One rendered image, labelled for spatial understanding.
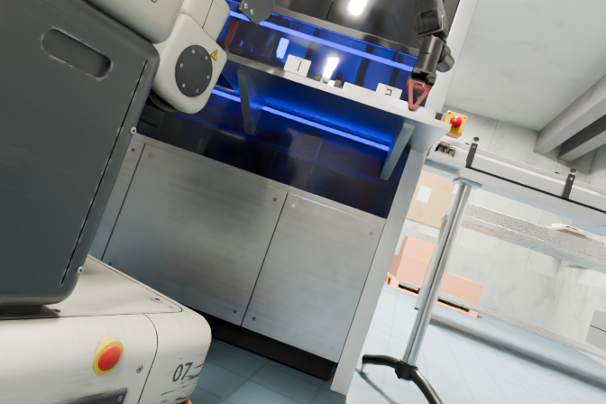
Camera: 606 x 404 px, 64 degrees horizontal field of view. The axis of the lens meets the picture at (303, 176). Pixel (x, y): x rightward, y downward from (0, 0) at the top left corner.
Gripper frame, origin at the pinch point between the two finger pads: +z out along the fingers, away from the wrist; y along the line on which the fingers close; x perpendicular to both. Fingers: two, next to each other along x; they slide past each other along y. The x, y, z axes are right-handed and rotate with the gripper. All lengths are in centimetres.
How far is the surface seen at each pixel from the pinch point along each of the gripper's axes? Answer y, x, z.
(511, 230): 273, -130, 0
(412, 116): -4.1, -0.5, 3.7
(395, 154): 16.9, -1.0, 11.3
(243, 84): 7.1, 48.7, 6.6
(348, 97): -3.8, 17.3, 3.8
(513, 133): 770, -257, -216
